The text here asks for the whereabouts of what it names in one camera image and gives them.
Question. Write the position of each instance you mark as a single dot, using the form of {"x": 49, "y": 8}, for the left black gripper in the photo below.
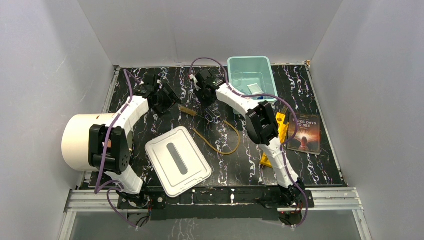
{"x": 164, "y": 100}

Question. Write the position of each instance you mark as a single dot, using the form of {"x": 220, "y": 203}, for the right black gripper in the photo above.
{"x": 198, "y": 93}

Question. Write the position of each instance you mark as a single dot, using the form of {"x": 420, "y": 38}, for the metal wire test tube holder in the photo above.
{"x": 212, "y": 116}

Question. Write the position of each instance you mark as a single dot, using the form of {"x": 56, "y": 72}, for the tan bottle brush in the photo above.
{"x": 193, "y": 113}

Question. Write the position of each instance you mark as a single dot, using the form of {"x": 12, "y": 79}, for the tan rubber tube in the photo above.
{"x": 224, "y": 137}

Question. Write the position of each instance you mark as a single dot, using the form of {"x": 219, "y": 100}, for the small white packet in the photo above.
{"x": 255, "y": 89}

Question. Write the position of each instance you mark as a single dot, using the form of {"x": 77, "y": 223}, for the white bin lid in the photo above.
{"x": 177, "y": 161}

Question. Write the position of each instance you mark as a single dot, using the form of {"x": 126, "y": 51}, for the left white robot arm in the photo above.
{"x": 108, "y": 143}

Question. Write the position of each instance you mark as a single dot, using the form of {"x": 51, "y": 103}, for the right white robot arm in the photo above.
{"x": 261, "y": 125}

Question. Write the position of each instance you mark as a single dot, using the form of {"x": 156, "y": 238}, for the teal plastic bin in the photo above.
{"x": 247, "y": 70}

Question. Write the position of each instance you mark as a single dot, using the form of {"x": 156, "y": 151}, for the yellow test tube rack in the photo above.
{"x": 282, "y": 133}

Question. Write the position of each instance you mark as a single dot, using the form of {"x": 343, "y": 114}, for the white and orange cylinder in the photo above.
{"x": 75, "y": 140}

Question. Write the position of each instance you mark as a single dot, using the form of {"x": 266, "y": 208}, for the dark book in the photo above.
{"x": 308, "y": 135}

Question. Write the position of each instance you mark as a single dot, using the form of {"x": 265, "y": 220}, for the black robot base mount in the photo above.
{"x": 267, "y": 202}

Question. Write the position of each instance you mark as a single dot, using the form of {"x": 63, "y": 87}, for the aluminium frame rail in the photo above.
{"x": 324, "y": 199}

